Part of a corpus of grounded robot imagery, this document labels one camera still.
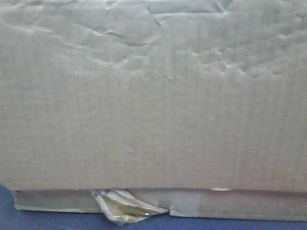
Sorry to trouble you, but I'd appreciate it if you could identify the large brown cardboard box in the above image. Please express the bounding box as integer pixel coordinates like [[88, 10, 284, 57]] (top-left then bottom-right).
[[0, 0, 307, 221]]

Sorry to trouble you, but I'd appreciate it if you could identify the crumpled clear packing tape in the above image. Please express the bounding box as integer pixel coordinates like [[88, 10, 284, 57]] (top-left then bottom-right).
[[90, 189, 169, 226]]

